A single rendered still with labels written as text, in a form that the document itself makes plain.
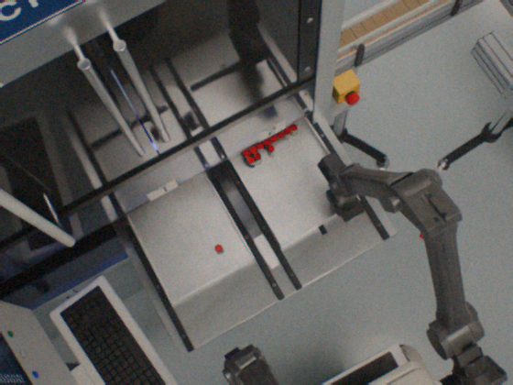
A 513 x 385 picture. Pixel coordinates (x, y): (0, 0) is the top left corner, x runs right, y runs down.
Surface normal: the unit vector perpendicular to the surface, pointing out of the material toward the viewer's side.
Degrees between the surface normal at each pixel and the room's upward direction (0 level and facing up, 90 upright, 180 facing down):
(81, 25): 90
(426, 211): 14
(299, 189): 0
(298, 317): 0
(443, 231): 54
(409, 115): 0
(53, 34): 90
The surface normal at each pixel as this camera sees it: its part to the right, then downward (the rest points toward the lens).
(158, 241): -0.04, -0.28
